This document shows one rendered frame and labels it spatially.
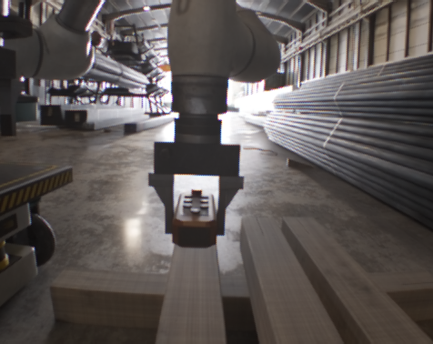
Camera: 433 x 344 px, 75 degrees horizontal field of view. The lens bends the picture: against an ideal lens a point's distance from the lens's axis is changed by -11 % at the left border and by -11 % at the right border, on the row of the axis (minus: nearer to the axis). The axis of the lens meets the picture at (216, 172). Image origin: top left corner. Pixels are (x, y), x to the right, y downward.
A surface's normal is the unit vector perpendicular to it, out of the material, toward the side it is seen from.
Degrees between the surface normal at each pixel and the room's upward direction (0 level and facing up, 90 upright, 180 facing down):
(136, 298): 90
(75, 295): 90
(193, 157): 90
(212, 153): 90
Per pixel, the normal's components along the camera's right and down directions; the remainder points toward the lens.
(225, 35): 0.63, 0.20
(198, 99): 0.04, 0.20
